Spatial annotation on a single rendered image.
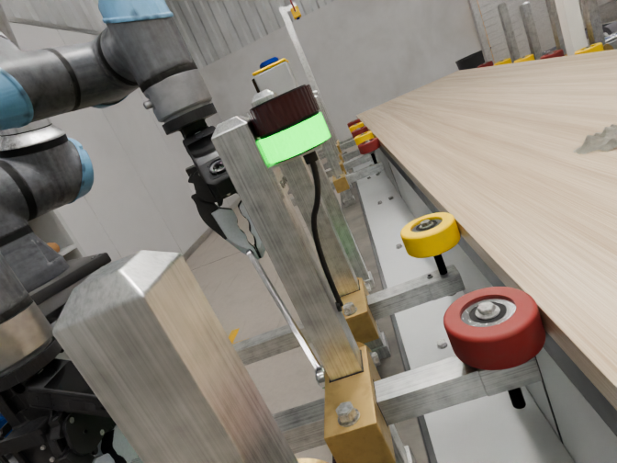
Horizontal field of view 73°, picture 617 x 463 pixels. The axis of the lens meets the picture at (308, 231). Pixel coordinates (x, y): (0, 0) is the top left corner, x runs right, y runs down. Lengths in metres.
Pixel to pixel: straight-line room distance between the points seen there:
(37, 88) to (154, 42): 0.14
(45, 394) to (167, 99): 0.34
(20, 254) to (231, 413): 0.71
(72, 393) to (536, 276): 0.45
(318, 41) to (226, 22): 1.68
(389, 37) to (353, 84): 0.96
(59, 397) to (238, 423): 0.33
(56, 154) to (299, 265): 0.61
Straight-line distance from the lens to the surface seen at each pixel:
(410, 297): 0.66
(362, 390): 0.43
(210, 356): 0.16
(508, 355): 0.39
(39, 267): 0.85
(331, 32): 8.10
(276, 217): 0.38
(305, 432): 0.45
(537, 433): 0.70
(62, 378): 0.50
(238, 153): 0.37
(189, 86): 0.55
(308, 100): 0.36
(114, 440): 0.55
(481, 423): 0.72
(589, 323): 0.39
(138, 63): 0.56
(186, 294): 0.16
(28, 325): 0.48
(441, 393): 0.43
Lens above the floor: 1.14
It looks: 16 degrees down
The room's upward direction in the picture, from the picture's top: 25 degrees counter-clockwise
